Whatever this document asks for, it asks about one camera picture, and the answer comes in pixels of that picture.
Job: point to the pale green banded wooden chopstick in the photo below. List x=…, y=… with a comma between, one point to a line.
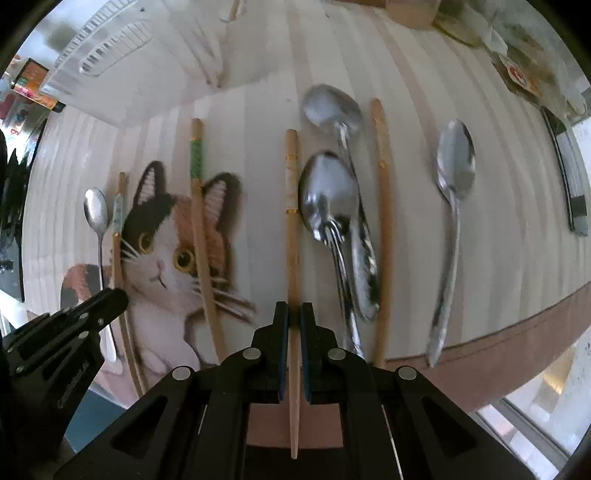
x=118, y=221

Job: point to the plain wooden chopstick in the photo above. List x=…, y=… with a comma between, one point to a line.
x=384, y=184

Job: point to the cat print striped mat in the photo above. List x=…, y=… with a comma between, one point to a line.
x=258, y=115

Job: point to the dark flat panel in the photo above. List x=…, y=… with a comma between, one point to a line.
x=570, y=175

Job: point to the packet with red logo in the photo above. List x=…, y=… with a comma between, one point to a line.
x=517, y=74

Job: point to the orange printed packet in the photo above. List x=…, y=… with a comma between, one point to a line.
x=37, y=85

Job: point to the small metal spoon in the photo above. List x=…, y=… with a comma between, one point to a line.
x=95, y=210

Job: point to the large metal spoon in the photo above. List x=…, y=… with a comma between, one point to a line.
x=332, y=108
x=456, y=157
x=328, y=194

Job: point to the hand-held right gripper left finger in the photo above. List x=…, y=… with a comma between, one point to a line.
x=282, y=360

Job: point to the clear plastic tray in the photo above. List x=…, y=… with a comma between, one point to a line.
x=138, y=83

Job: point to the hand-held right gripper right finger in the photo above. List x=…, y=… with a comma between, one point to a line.
x=306, y=360

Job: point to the gold banded wooden chopstick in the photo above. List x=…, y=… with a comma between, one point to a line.
x=292, y=230

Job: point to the black gas stove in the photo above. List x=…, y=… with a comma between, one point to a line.
x=11, y=221

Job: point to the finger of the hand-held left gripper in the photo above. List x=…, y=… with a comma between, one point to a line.
x=99, y=307

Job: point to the cardboard box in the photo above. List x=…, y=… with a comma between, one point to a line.
x=413, y=11

